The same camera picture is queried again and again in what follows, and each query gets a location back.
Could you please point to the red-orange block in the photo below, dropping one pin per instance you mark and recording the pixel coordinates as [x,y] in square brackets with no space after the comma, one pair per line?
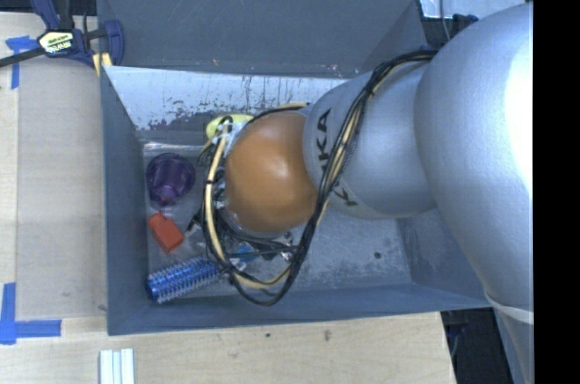
[165,233]

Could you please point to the grey metal bin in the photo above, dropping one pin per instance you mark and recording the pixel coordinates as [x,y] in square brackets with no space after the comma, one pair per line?
[254,29]

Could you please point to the blue ribbed roller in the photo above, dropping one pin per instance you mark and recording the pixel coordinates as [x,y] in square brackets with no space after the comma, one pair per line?
[181,280]

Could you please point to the clear purple cup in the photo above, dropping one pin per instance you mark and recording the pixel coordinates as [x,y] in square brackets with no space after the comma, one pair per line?
[170,178]

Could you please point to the yellow-green round thing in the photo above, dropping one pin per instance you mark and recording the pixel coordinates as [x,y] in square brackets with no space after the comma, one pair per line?
[226,121]

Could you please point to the pale wood flat board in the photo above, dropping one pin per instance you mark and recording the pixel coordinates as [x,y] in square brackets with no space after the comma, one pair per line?
[59,192]

